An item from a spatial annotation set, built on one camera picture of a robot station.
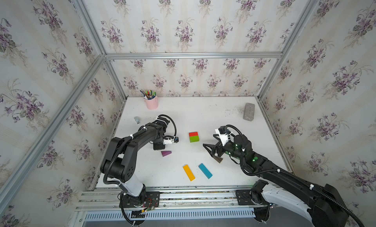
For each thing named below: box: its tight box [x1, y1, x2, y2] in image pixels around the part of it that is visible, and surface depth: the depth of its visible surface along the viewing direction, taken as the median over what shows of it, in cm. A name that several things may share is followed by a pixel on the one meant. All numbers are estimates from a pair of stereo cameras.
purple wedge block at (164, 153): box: [161, 150, 172, 158], surface depth 90 cm
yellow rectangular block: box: [182, 164, 196, 182], surface depth 84 cm
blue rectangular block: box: [198, 162, 213, 180], surface depth 84 cm
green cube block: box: [189, 135, 200, 143], surface depth 97 cm
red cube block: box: [188, 131, 199, 137], surface depth 97 cm
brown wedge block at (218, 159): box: [212, 156, 223, 164], surface depth 87 cm
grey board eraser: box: [242, 102, 256, 122], surface depth 110 cm
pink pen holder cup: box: [143, 95, 159, 111], surface depth 112 cm
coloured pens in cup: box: [139, 89, 157, 100], surface depth 109 cm
